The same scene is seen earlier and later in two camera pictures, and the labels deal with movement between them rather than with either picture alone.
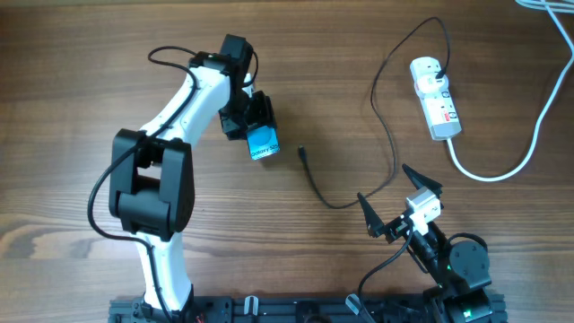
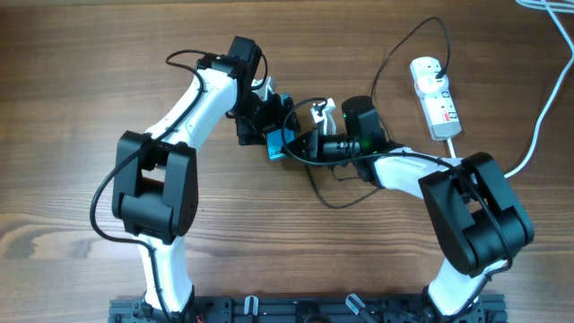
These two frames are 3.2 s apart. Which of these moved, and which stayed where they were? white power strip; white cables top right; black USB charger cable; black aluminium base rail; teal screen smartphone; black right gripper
Moved: teal screen smartphone; black right gripper
Stayed: white cables top right; black USB charger cable; black aluminium base rail; white power strip
